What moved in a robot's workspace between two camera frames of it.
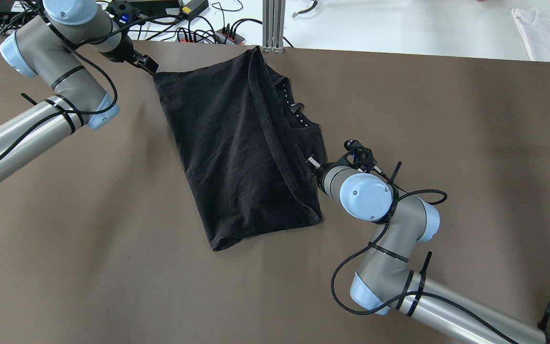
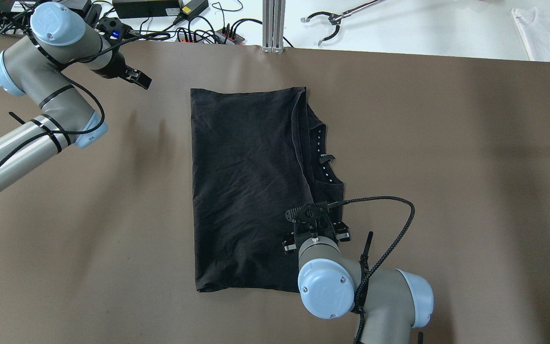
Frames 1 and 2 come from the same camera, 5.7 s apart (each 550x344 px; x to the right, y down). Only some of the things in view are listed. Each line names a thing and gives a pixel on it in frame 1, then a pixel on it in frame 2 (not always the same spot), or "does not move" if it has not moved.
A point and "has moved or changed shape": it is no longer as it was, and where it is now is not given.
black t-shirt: (249, 170) has moved or changed shape
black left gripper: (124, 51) -> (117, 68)
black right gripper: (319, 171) -> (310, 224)
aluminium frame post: (273, 20) does not move
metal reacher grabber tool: (313, 5) -> (335, 19)
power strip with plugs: (226, 36) does not move
